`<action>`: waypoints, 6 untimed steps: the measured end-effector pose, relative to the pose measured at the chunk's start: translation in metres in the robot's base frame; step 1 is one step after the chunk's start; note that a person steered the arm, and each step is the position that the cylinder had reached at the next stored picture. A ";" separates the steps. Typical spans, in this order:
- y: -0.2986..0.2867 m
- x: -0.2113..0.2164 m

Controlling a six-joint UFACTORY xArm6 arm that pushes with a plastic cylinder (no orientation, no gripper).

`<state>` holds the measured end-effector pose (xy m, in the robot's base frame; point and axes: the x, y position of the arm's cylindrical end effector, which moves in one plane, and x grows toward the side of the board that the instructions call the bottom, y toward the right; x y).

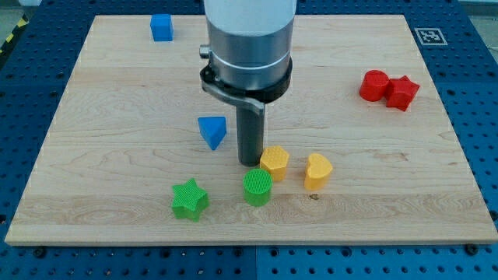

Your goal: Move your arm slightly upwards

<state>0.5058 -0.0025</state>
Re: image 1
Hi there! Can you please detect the green star block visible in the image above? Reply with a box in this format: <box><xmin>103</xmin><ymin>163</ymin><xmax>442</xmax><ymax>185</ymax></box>
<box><xmin>171</xmin><ymin>178</ymin><xmax>209</xmax><ymax>222</ymax></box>

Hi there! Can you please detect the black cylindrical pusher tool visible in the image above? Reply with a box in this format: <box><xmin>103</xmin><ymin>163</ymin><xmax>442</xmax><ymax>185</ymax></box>
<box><xmin>236</xmin><ymin>107</ymin><xmax>265</xmax><ymax>166</ymax></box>

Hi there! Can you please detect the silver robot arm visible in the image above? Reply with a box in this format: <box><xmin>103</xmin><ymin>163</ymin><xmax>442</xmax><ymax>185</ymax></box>
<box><xmin>203</xmin><ymin>0</ymin><xmax>296</xmax><ymax>90</ymax></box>

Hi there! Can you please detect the green cylinder block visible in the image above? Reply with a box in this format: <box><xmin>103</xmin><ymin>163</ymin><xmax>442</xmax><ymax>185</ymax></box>
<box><xmin>243</xmin><ymin>168</ymin><xmax>272</xmax><ymax>207</ymax></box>

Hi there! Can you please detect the red star block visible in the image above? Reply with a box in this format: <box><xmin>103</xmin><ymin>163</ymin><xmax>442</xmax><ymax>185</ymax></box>
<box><xmin>384</xmin><ymin>75</ymin><xmax>420</xmax><ymax>111</ymax></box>

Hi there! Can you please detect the yellow hexagon block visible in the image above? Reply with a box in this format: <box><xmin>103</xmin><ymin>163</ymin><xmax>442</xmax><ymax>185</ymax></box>
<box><xmin>260</xmin><ymin>145</ymin><xmax>289</xmax><ymax>181</ymax></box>

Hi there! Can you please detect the black mounting bracket ring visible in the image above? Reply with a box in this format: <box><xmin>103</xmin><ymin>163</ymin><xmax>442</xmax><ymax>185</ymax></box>
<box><xmin>199</xmin><ymin>57</ymin><xmax>293</xmax><ymax>117</ymax></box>

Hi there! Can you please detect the wooden board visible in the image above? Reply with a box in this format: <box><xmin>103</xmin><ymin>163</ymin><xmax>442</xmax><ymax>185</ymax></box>
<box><xmin>5</xmin><ymin>15</ymin><xmax>497</xmax><ymax>247</ymax></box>

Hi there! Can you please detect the red cylinder block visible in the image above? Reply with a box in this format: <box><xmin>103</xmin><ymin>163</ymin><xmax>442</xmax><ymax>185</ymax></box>
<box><xmin>359</xmin><ymin>69</ymin><xmax>390</xmax><ymax>102</ymax></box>

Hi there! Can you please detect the blue cube block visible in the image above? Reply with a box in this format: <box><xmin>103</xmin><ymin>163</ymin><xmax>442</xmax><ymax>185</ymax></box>
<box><xmin>149</xmin><ymin>14</ymin><xmax>174</xmax><ymax>41</ymax></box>

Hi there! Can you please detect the blue triangle block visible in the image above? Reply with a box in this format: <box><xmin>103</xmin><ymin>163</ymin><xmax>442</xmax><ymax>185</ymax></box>
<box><xmin>198</xmin><ymin>116</ymin><xmax>226</xmax><ymax>150</ymax></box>

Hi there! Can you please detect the yellow heart block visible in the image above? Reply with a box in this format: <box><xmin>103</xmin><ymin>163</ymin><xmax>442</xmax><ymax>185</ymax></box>
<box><xmin>303</xmin><ymin>153</ymin><xmax>333</xmax><ymax>191</ymax></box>

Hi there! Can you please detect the white fiducial marker tag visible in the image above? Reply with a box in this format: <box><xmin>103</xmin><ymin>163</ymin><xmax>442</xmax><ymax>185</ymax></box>
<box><xmin>415</xmin><ymin>27</ymin><xmax>447</xmax><ymax>46</ymax></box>

